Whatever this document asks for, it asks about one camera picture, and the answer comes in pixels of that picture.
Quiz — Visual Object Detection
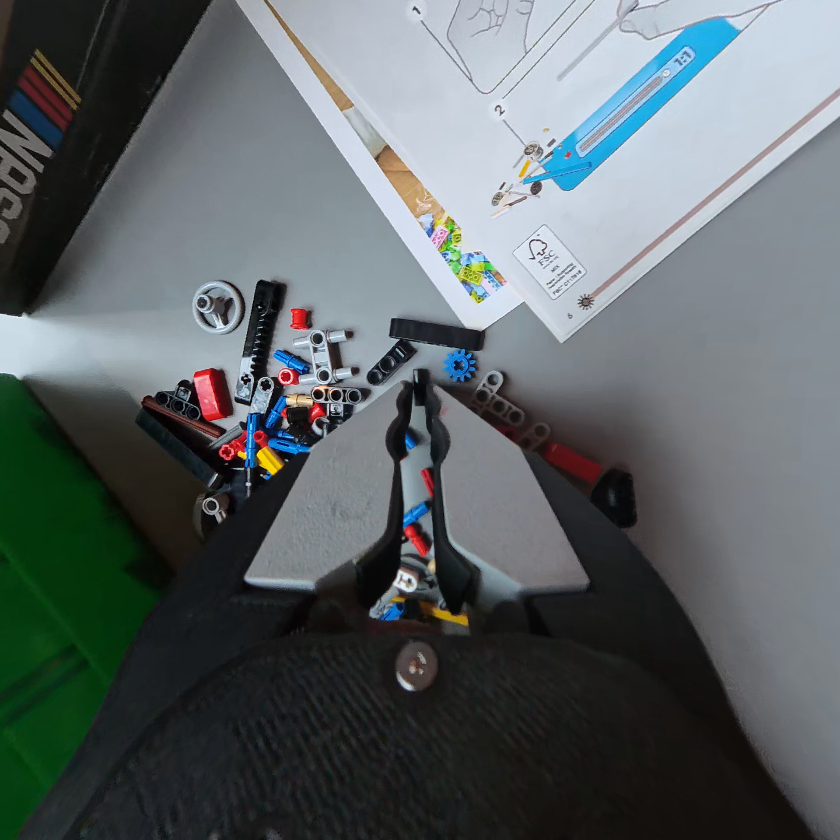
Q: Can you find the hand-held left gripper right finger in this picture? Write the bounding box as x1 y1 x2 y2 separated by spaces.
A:
428 386 592 609

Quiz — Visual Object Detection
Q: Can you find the green plastic bin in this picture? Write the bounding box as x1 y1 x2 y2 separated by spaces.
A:
0 373 175 840

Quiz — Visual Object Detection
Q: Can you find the lego instruction booklet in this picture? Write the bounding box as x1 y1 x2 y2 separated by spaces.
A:
235 0 840 345

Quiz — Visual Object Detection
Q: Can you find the black lego set box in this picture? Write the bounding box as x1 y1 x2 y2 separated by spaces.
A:
0 0 212 316

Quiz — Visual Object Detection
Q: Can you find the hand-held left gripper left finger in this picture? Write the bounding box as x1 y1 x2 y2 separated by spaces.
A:
243 382 414 609

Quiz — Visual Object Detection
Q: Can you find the pile of small lego pieces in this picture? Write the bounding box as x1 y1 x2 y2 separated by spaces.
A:
134 279 639 624

